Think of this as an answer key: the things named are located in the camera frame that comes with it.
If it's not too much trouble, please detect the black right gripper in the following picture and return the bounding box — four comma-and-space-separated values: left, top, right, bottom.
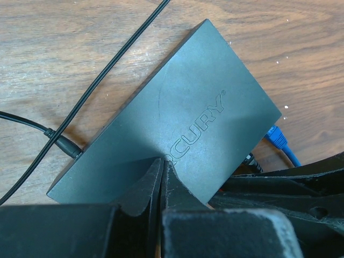
209, 153, 343, 257

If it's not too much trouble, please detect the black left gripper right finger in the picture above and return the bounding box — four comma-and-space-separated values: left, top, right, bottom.
160, 160, 216, 258

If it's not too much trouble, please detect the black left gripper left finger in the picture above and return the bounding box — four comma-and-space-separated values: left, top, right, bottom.
115, 159, 162, 257

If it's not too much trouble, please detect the blue ethernet cable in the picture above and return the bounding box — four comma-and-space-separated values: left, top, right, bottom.
263, 125, 303, 168

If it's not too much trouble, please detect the black network switch box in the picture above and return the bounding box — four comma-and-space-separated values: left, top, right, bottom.
47, 19, 281, 204

